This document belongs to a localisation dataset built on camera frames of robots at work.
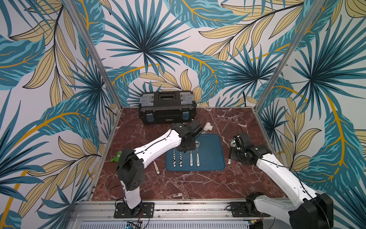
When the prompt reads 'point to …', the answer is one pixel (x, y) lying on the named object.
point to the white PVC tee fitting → (208, 126)
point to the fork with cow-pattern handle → (174, 159)
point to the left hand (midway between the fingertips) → (188, 149)
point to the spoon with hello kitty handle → (197, 144)
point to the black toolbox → (167, 107)
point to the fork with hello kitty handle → (191, 159)
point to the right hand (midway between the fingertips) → (234, 154)
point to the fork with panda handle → (157, 168)
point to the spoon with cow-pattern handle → (180, 160)
